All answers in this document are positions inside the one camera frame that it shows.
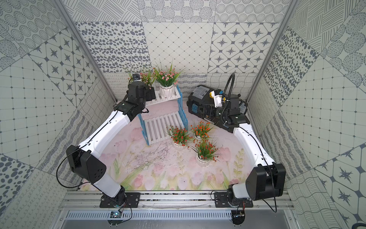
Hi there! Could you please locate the blue white slatted rack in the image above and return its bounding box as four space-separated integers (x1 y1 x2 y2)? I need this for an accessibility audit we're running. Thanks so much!
138 86 188 145

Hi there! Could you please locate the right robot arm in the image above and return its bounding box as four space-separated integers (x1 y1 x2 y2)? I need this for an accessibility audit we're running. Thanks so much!
200 90 286 207

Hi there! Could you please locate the floral pink table mat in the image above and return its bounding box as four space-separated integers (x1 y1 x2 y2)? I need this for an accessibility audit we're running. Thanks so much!
100 117 254 190

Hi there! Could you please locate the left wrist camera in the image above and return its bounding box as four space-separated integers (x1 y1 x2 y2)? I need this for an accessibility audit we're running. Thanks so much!
132 73 142 82

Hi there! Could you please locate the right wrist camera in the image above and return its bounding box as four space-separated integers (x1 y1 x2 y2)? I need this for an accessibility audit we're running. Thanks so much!
210 90 225 108

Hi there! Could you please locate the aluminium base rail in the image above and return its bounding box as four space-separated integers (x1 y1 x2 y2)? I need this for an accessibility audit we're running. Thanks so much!
57 190 295 210

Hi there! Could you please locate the black toolbox yellow handle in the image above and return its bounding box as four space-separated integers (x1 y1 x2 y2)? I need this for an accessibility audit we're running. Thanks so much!
187 85 250 133

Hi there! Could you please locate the red flower pot back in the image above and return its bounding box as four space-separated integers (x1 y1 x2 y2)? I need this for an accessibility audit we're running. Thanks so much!
191 121 212 140

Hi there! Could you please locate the red flower pot front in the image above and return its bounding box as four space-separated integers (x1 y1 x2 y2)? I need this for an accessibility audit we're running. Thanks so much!
192 139 218 167

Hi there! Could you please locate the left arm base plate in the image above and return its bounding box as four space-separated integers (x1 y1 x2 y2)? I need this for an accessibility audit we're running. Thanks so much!
99 192 141 208

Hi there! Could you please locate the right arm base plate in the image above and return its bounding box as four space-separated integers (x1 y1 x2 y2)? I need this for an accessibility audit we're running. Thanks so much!
210 191 254 208

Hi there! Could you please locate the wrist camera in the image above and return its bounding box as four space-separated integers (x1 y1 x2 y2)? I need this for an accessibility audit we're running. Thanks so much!
132 73 142 82
210 90 225 108

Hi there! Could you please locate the red flower pot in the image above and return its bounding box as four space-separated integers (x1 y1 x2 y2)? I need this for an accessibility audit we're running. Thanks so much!
167 126 193 150
192 139 218 167
191 121 212 140

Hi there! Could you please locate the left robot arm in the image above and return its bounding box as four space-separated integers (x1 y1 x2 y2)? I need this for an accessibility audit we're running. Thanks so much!
66 80 156 207

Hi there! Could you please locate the pink flower pot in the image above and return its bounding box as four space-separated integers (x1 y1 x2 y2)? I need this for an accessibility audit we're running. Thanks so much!
128 69 155 87
152 63 181 98

